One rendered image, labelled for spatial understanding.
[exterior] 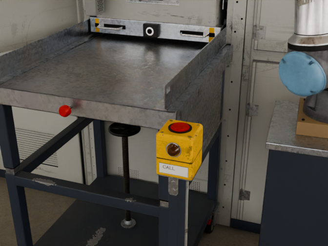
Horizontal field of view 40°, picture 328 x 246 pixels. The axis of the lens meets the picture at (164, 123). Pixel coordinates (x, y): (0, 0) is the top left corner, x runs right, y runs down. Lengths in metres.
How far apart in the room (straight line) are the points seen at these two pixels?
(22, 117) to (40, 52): 0.75
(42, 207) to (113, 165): 0.41
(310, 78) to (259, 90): 0.68
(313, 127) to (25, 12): 1.14
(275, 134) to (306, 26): 0.32
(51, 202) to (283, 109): 1.32
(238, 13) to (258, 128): 0.46
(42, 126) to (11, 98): 0.89
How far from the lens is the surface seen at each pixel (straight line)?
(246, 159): 1.92
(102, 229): 1.85
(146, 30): 1.77
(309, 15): 1.12
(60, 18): 1.94
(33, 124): 2.29
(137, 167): 2.13
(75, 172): 2.29
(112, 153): 2.14
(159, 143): 0.92
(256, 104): 1.80
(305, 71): 1.12
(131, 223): 1.85
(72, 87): 1.34
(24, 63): 1.55
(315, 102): 1.31
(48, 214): 2.27
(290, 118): 1.39
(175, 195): 1.00
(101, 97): 1.25
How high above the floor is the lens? 1.31
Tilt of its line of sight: 25 degrees down
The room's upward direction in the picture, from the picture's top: straight up
